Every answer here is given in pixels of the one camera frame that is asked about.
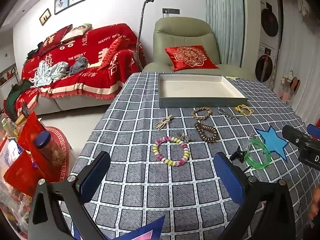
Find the yellow star sticker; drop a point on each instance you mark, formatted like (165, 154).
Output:
(231, 78)

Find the black claw hair clip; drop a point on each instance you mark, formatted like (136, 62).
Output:
(237, 153)

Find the green leather armchair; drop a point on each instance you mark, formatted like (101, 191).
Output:
(182, 32)

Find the silver hairpin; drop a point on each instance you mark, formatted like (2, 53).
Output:
(226, 114)

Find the light blue curtain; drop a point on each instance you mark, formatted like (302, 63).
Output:
(222, 17)

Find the flexible phone holder stand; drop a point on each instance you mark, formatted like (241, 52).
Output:
(140, 27)

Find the blue and white box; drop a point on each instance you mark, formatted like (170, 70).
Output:
(11, 152)

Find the red embroidered cushion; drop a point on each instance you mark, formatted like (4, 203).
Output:
(190, 56)

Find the grey wall socket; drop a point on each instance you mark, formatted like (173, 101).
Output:
(172, 11)

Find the light blue clothes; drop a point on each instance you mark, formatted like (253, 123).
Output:
(50, 73)

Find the red printed blanket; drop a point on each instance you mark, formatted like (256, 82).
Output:
(100, 62)

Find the red round patterned stool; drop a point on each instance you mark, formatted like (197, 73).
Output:
(63, 142)

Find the grey tray with white inside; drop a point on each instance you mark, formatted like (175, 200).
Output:
(197, 87)

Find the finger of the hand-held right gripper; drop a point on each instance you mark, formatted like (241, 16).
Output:
(295, 135)
(314, 130)

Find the white printed pillow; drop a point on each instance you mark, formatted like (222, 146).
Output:
(75, 31)

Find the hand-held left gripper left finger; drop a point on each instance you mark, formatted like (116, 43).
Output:
(96, 170)

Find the blue star sticker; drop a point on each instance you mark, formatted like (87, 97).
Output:
(272, 140)

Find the green bangle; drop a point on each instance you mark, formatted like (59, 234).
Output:
(250, 160)

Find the grey sofa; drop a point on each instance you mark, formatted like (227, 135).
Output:
(75, 102)

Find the grey garment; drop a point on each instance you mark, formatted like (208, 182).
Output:
(78, 65)

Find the dark green cloth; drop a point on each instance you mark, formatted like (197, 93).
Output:
(15, 92)

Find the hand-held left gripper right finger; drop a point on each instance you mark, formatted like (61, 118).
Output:
(228, 175)

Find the white sheer curtain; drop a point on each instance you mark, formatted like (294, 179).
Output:
(297, 55)

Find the red printed pillow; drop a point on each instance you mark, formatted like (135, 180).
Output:
(53, 38)

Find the bottle with blue cap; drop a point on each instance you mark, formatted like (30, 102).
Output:
(48, 147)

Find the white washing machine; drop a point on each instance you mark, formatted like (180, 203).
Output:
(269, 22)
(265, 66)

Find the red satin pillow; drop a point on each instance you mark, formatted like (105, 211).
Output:
(113, 52)

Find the beige hair clip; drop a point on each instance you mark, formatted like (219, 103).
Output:
(163, 122)

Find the blue and pink star paper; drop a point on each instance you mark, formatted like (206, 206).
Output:
(140, 233)

